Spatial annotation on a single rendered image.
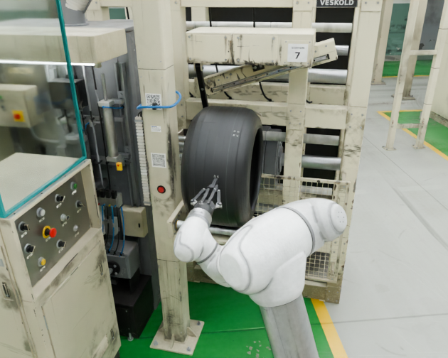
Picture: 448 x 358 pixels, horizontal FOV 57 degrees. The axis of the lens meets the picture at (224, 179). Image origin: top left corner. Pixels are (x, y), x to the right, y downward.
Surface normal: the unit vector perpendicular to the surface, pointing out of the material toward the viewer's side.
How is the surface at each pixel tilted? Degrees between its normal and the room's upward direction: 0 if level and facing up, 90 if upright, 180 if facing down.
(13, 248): 90
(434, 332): 0
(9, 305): 90
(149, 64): 90
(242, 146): 59
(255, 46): 90
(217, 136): 39
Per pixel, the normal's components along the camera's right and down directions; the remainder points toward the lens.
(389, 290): -0.01, -0.90
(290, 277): 0.56, 0.08
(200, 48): -0.23, 0.43
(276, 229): 0.27, -0.65
